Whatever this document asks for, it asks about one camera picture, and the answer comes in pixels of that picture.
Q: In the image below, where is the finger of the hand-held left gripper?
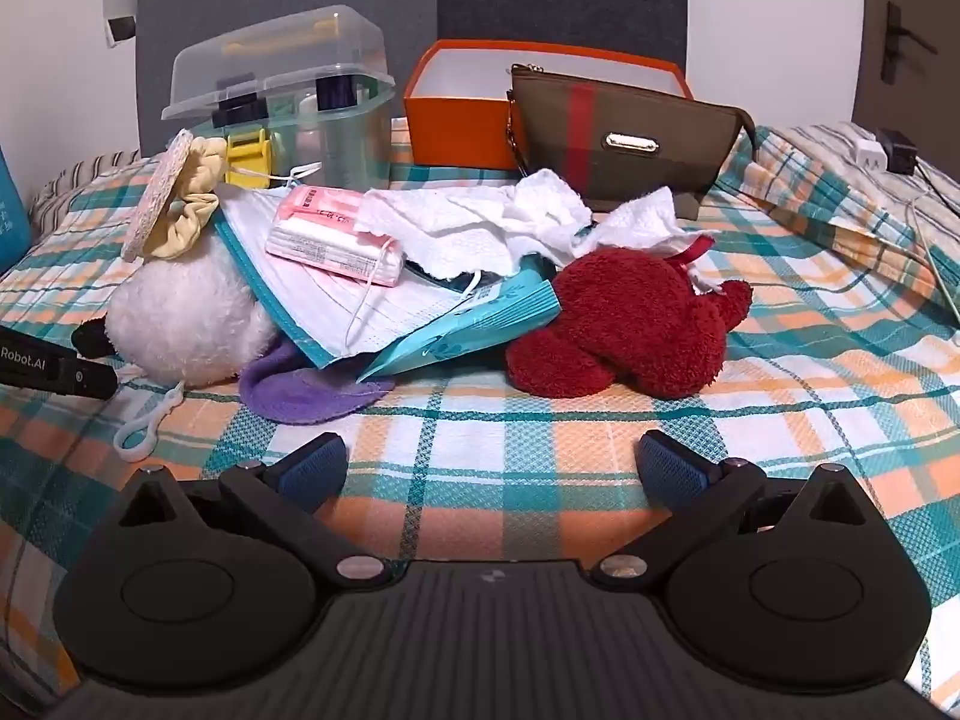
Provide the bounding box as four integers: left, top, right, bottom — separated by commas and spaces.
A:
57, 346, 119, 401

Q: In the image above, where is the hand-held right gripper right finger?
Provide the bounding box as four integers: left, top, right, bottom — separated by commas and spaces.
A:
591, 431, 865, 590

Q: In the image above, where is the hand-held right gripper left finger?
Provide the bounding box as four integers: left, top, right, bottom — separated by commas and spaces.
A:
116, 431, 392, 590

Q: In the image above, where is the white plush toy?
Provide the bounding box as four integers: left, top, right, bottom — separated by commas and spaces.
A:
103, 238, 281, 389

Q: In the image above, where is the pink pad pack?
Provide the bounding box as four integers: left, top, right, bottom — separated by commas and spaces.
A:
267, 185, 407, 288

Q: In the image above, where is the purple cloth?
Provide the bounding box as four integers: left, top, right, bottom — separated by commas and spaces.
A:
239, 340, 397, 425

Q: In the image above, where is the red plush toy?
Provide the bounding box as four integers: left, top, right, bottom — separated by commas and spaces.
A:
503, 235, 754, 400

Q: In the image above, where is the teal cushion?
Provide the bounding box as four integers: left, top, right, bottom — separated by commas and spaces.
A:
0, 141, 32, 272

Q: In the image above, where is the plaid bed blanket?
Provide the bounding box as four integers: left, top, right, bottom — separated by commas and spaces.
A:
0, 124, 960, 695

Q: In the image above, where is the white face mask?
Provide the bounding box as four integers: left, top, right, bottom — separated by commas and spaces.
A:
216, 187, 482, 370

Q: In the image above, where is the striped pillow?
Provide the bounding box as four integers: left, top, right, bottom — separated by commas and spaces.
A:
28, 148, 155, 235

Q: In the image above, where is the yellow scrunchie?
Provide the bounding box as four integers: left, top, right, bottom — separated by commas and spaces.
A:
142, 136, 230, 262

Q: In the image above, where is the round cork coaster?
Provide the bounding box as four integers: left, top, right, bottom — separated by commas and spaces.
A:
119, 130, 195, 263

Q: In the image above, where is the teal paper packet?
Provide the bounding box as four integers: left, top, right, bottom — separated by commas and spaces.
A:
357, 268, 563, 383

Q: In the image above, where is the yellow plastic clip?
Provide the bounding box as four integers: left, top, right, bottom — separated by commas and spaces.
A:
224, 127, 272, 188

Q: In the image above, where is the white towel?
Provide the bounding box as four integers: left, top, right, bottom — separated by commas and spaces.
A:
362, 168, 700, 280

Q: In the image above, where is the olive pouch with red stripe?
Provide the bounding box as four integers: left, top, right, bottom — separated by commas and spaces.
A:
508, 63, 759, 215

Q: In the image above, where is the clear plastic storage box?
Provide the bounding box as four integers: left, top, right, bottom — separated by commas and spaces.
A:
160, 4, 396, 190

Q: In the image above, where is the white power adapter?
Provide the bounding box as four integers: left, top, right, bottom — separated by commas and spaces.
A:
850, 127, 890, 173

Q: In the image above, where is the orange cardboard box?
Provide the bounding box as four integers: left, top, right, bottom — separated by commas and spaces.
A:
403, 39, 688, 170

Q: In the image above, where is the black power adapter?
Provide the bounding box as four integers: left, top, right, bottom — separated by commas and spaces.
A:
877, 128, 920, 178

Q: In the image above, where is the brown door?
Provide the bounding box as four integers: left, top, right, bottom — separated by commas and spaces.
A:
850, 0, 960, 145

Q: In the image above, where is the white plastic clip ring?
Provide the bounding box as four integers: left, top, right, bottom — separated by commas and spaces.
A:
112, 380, 185, 461

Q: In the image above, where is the white cable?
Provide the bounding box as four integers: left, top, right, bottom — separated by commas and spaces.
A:
903, 184, 960, 320

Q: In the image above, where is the dark door handle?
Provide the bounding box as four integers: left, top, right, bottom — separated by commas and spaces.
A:
880, 1, 939, 86

